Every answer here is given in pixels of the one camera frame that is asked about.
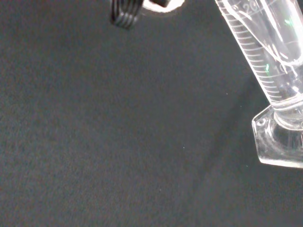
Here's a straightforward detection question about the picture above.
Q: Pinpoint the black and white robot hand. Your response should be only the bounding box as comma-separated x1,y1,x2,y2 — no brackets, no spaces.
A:
109,0,185,31

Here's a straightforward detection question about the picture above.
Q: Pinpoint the black bench cloth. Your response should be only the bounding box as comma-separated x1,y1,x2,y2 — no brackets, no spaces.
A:
0,0,303,227

